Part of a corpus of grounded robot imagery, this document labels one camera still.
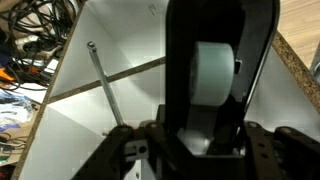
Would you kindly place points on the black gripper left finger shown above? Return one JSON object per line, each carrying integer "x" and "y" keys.
{"x": 110, "y": 156}

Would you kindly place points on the white power strip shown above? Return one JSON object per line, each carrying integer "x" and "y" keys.
{"x": 33, "y": 43}

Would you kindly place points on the thin metal rod round tip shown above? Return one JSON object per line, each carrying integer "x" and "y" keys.
{"x": 106, "y": 83}

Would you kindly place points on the black tape dispenser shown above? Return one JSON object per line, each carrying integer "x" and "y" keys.
{"x": 260, "y": 30}

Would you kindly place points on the white tape roll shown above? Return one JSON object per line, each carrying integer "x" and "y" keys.
{"x": 211, "y": 73}

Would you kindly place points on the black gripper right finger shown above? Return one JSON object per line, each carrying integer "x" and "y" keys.
{"x": 286, "y": 156}

